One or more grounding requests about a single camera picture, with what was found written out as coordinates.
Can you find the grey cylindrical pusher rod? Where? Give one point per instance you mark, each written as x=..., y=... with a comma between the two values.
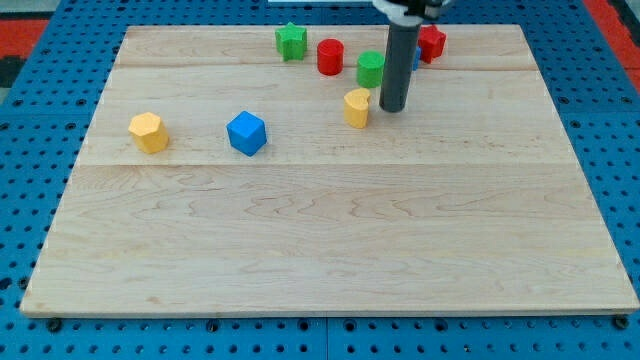
x=399, y=58

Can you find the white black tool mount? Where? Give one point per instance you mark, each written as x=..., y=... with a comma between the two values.
x=411, y=12

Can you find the small blue block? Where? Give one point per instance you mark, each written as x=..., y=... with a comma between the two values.
x=417, y=59

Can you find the red star block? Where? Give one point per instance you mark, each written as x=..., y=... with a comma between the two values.
x=431, y=41

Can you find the green cylinder block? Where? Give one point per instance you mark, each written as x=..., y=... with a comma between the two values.
x=370, y=66

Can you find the red cylinder block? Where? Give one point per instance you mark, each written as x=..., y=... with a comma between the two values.
x=330, y=56

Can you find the yellow heart block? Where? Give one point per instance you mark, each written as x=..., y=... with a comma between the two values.
x=356, y=107

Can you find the green star block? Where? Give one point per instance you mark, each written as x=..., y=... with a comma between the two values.
x=291, y=42

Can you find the blue cube block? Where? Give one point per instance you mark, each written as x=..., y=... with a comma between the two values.
x=247, y=133

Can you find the light wooden board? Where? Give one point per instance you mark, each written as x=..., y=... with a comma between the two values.
x=469, y=202

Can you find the yellow hexagon block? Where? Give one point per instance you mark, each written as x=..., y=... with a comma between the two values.
x=149, y=133

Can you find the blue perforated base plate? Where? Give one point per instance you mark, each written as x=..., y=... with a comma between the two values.
x=49, y=107

